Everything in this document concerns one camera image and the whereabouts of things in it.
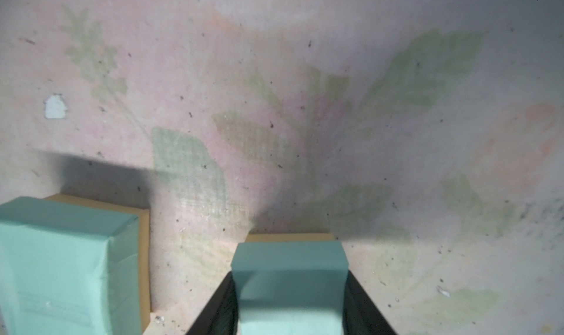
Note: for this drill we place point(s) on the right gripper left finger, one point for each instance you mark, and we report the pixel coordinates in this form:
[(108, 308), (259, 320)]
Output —
[(220, 316)]

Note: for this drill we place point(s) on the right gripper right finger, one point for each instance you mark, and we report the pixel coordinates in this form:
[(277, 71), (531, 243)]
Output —
[(360, 314)]

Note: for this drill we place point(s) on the green box lid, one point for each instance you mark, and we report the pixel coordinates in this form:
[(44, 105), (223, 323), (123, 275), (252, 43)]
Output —
[(290, 287)]

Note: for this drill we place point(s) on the tan box base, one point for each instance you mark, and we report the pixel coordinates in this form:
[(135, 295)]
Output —
[(286, 237)]

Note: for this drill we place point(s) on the middle green lid box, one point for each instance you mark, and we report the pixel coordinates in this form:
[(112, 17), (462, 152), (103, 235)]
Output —
[(72, 265)]

